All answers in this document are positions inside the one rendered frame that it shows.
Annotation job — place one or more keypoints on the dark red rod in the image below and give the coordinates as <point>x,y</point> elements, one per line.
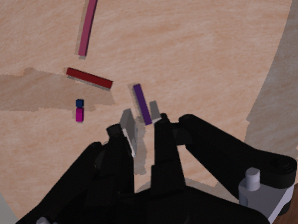
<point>89,77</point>

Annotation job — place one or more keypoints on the pink rod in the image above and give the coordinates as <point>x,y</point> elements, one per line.
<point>87,27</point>

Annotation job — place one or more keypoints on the magenta rod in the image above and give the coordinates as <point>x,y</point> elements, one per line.
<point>79,114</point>

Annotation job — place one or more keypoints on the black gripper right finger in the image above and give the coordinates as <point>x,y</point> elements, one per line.
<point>265,180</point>

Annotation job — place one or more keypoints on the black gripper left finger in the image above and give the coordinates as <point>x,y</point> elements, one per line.
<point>116,176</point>

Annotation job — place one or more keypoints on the purple rod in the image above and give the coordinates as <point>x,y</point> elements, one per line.
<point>142,104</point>

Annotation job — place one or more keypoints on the small dark blue block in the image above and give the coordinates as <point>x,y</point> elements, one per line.
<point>79,102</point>

